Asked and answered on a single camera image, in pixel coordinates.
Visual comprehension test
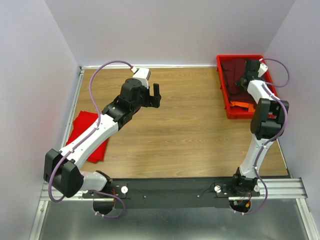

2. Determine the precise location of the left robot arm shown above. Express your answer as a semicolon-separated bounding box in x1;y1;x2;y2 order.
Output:
44;78;162;202

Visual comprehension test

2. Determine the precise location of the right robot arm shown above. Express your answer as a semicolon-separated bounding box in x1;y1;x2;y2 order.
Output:
229;59;289;196

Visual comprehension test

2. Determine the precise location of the aluminium frame rail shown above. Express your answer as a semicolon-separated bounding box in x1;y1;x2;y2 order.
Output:
40;178;307;201

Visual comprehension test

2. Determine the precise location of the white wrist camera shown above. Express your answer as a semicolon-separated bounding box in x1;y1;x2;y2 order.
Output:
132;67;151;81
258;58;268;78

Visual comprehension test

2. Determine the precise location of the folded red t shirt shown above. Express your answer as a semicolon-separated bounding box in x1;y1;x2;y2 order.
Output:
65;110;109;165

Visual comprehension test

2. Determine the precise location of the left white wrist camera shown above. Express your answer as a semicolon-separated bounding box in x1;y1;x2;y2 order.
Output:
132;67;151;81

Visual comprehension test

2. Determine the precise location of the maroon t shirt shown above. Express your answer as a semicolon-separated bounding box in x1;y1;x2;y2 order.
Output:
221;58;252;103

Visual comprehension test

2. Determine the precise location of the orange t shirt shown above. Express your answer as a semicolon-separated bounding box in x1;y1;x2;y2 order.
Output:
229;101;256;114

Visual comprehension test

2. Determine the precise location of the red plastic bin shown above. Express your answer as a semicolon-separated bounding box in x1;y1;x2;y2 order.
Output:
216;54;263;119

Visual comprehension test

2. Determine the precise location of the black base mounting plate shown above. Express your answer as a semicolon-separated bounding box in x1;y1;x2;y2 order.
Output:
82;176;261;210

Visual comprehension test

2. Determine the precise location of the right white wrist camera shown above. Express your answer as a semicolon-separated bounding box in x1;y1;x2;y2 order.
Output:
258;58;268;78

